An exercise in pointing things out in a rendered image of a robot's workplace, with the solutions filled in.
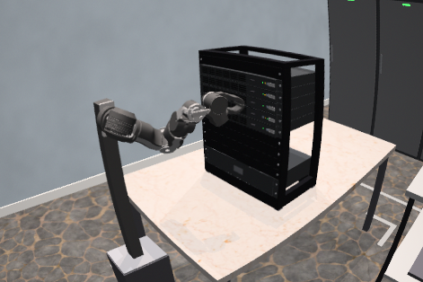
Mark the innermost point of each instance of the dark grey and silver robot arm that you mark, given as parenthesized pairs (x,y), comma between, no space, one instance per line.
(123,122)

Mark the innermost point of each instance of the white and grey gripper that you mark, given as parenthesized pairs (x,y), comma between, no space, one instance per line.
(215,105)

